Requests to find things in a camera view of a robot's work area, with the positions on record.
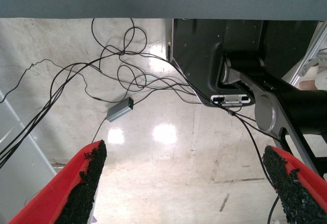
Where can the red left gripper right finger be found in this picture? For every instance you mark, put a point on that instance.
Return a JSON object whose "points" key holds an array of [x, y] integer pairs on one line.
{"points": [[301, 188]]}

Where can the black robot base chassis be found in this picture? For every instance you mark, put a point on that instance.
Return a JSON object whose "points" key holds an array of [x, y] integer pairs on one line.
{"points": [[194, 45]]}

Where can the aluminium profile frame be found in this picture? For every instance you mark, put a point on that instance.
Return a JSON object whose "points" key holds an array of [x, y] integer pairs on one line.
{"points": [[310, 53]]}

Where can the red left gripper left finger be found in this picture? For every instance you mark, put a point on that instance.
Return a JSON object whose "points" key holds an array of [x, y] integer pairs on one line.
{"points": [[58, 190]]}

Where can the pale pink white shoe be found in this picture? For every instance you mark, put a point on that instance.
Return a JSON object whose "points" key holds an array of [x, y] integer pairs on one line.
{"points": [[322, 78]]}

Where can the small grey hub box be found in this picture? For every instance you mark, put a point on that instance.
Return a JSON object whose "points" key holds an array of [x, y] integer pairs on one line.
{"points": [[118, 110]]}

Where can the grey black torso link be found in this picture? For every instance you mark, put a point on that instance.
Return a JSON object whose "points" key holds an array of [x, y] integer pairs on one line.
{"points": [[265, 109]]}

